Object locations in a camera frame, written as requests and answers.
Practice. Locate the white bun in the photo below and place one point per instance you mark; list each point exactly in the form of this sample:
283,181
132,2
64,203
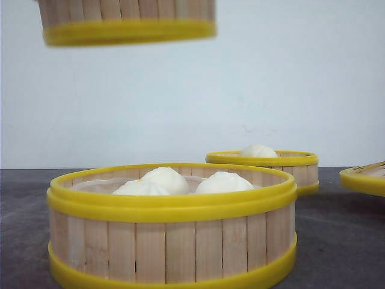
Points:
141,188
223,182
169,179
259,151

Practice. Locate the bamboo steamer lid yellow rim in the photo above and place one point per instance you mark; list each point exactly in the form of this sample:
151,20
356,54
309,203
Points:
368,179

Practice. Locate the front bamboo steamer basket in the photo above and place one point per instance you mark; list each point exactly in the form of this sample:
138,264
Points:
230,240

